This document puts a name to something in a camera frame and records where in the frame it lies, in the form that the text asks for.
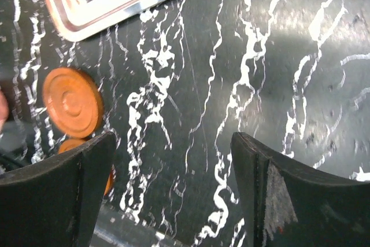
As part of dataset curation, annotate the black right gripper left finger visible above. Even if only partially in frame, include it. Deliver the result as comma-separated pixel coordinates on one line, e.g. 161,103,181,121
1,132,116,246

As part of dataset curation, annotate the brown wooden coaster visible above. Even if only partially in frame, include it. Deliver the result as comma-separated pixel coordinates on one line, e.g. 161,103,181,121
58,138,115,197
42,67,104,138

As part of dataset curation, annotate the brown wooden coaster left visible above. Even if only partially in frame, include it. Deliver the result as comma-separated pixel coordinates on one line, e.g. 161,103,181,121
58,138,115,197

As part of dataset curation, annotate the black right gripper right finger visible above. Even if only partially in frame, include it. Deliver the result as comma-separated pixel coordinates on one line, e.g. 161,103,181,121
231,132,369,246

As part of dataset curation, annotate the brown wooden coaster right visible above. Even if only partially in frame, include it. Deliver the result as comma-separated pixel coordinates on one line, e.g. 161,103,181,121
42,67,104,138

